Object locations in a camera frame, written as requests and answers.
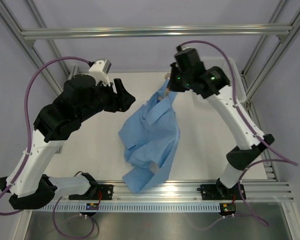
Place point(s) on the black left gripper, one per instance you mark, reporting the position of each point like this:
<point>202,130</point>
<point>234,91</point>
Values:
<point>120,101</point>

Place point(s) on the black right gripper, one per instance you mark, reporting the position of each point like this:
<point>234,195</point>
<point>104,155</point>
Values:
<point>173,86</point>

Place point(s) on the blue button-up shirt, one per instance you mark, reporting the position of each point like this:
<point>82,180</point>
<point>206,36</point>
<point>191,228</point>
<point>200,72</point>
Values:
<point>150,137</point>

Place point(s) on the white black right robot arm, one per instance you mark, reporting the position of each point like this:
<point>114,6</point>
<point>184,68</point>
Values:
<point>213,85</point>

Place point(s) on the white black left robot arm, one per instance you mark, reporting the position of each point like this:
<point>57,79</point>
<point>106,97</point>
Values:
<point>82,98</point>

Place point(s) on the aluminium top crossbar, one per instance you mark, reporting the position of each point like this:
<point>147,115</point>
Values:
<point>266,29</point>

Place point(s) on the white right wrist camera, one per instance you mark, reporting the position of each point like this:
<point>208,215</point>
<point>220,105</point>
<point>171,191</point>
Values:
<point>185,50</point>

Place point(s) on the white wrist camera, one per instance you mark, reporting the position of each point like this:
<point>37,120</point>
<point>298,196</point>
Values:
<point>99,71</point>
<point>185,50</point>

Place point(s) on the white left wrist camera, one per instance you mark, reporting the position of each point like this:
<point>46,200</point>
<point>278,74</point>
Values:
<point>99,71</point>

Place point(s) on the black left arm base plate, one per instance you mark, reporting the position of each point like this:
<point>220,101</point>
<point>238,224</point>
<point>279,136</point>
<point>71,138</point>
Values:
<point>102,192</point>

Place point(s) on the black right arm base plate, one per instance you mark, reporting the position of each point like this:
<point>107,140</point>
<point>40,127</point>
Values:
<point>211,192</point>

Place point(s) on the white slotted cable duct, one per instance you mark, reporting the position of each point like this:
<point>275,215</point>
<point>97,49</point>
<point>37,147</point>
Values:
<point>120,207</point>

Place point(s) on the aluminium right frame strut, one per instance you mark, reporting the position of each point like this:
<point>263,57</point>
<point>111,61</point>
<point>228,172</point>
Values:
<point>270,49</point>

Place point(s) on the aluminium frame strut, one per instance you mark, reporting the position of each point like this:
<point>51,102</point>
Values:
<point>270,49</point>
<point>11,23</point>

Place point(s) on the aluminium front rail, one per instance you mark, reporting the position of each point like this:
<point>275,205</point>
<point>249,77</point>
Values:
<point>186,192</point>

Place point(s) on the aluminium left frame strut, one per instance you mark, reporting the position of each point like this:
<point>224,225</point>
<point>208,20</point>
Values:
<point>11,23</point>

